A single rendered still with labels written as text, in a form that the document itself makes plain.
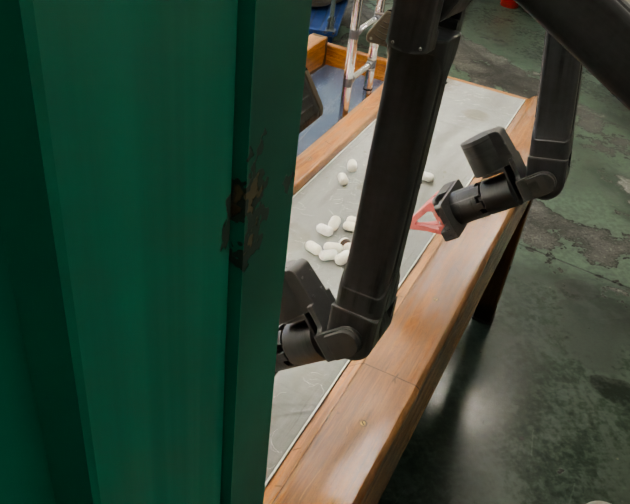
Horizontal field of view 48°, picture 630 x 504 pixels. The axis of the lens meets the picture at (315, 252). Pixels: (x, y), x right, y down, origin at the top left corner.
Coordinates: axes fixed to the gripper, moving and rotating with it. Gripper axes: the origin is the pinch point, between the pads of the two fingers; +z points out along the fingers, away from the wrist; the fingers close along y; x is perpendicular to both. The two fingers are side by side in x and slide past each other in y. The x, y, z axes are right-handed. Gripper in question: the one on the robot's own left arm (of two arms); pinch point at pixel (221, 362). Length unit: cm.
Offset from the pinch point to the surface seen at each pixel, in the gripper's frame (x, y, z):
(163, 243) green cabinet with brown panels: -28, 49, -63
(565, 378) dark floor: 94, -118, 15
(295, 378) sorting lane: 10.3, -9.2, -0.9
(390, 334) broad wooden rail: 14.5, -23.6, -9.6
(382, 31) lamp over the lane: -25, -70, -10
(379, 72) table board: -13, -138, 31
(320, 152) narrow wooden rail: -9, -70, 17
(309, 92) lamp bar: -24.4, -32.2, -13.5
